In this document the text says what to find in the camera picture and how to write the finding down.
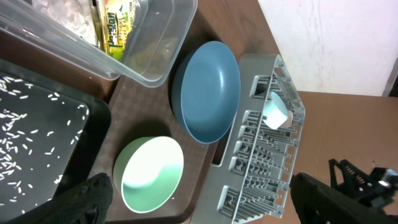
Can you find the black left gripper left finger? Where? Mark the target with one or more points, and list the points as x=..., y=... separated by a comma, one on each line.
x=87, y=202

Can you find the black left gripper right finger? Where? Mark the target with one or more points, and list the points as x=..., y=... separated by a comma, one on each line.
x=316, y=202

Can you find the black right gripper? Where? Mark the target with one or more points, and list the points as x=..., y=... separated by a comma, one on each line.
x=375, y=190

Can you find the green bowl with rice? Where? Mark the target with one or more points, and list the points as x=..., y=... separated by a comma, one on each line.
x=147, y=172

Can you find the pink cup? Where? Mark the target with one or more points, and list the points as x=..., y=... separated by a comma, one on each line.
x=289, y=120

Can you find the light blue bowl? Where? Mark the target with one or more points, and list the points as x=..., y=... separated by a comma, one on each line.
x=275, y=111

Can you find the yellow green snack wrapper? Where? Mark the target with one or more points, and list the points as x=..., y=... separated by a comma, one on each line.
x=115, y=22

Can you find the white tissue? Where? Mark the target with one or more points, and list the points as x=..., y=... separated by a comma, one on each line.
x=75, y=15

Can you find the grey plastic dishwasher rack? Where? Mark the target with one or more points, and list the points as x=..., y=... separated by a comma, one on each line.
x=253, y=177

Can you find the black tray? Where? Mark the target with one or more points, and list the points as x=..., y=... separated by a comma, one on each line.
x=94, y=132

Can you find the white rice pile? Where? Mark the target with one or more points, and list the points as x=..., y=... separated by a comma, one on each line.
x=40, y=129

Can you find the brown serving tray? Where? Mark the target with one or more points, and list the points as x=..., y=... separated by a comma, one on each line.
x=139, y=111

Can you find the dark blue plate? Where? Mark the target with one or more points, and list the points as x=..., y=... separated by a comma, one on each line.
x=206, y=91

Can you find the clear plastic bin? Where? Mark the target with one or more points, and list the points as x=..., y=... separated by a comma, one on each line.
x=158, y=33

